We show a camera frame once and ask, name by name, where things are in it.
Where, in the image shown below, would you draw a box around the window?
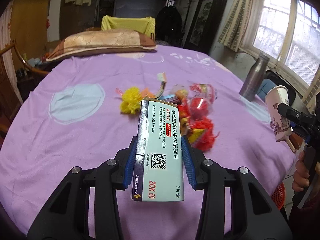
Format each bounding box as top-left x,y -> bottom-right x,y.
240,0 -> 319,97

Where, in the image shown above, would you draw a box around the clear cup red contents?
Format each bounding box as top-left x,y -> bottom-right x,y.
189,97 -> 212,120

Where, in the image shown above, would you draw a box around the blue face mask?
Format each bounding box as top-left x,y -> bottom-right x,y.
159,94 -> 180,105

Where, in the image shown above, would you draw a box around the dark wooden wardrobe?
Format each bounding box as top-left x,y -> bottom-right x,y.
184,0 -> 227,54

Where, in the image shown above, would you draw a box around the red foam fruit net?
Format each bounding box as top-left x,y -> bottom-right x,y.
187,117 -> 220,152

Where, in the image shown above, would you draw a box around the wooden armchair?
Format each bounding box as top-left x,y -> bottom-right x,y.
0,39 -> 51,136

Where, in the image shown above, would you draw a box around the red snack packet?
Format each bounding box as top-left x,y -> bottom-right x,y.
178,98 -> 197,145

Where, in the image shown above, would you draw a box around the yellow foam fruit net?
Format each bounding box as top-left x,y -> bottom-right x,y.
120,87 -> 142,115

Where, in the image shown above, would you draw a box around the checked window curtain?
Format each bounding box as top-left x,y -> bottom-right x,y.
218,0 -> 260,52

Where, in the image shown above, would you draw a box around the pink clear plastic wrapper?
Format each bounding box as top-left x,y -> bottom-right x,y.
189,83 -> 217,103

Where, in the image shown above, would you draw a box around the white medicine box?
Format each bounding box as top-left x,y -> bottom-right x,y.
132,98 -> 184,202

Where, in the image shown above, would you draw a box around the purple bed sheet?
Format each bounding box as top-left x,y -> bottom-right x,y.
1,46 -> 295,233

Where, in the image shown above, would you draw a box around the clear lid yellow ball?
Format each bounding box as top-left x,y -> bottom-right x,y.
171,85 -> 189,99

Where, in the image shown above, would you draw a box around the person right hand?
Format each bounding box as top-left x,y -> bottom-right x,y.
292,151 -> 320,198

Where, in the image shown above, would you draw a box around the yellow cloth covered chair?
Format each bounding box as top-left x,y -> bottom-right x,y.
101,15 -> 156,41

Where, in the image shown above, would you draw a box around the silver metal bottle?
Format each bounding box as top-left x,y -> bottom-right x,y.
239,53 -> 270,101

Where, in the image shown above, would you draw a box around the white floral paper cup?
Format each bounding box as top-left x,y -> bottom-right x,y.
265,86 -> 292,142

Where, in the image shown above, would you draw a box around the blue cushioned chair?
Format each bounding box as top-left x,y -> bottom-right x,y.
257,70 -> 296,106

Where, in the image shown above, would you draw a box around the red plastic trash basket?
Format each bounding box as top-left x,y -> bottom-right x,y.
271,183 -> 286,210

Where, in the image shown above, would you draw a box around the brown gold pillow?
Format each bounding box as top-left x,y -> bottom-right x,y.
46,29 -> 156,62

